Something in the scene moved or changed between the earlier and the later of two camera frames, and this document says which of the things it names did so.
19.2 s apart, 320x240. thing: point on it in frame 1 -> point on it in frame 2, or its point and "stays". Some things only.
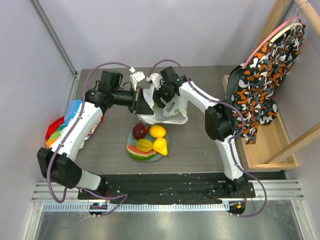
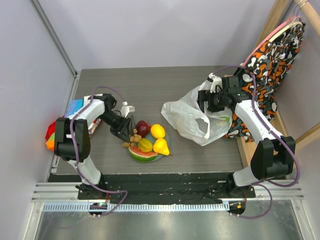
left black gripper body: (134, 108) -> (118, 123)
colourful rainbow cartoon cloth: (71, 112) stays
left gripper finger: (144, 107) -> (122, 137)
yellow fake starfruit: (144, 145) stays
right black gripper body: (159, 99) -> (202, 100)
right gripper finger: (160, 103) -> (201, 96)
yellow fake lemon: (157, 131) stays
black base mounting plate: (165, 187) stays
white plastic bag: (174, 112) -> (191, 123)
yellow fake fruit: (160, 146) stays
